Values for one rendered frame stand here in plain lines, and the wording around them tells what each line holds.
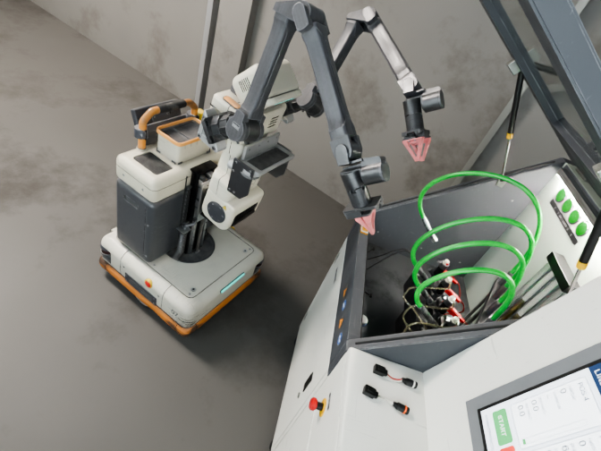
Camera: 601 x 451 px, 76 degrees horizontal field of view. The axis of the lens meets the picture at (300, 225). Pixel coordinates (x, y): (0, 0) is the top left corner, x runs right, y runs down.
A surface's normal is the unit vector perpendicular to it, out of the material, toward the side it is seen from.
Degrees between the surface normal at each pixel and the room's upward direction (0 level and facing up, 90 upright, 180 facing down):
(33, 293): 0
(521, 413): 76
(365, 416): 0
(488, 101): 90
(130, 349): 0
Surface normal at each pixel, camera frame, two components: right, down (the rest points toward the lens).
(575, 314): -0.84, -0.51
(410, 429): 0.29, -0.72
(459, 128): -0.53, 0.43
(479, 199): -0.19, 0.60
